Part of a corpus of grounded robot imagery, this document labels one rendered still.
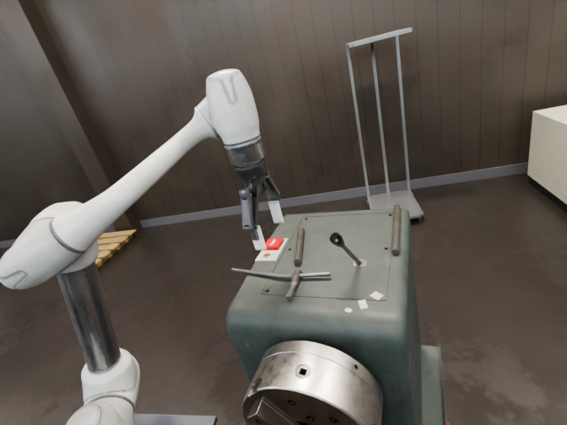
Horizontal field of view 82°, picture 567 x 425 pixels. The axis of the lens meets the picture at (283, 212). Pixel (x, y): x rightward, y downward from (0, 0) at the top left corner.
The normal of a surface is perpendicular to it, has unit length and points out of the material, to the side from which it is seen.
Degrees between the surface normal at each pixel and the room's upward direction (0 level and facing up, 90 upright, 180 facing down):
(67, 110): 90
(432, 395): 0
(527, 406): 0
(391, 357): 90
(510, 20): 90
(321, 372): 20
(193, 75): 90
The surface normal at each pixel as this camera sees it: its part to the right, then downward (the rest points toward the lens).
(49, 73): -0.17, 0.47
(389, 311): -0.23, -0.88
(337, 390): 0.31, -0.76
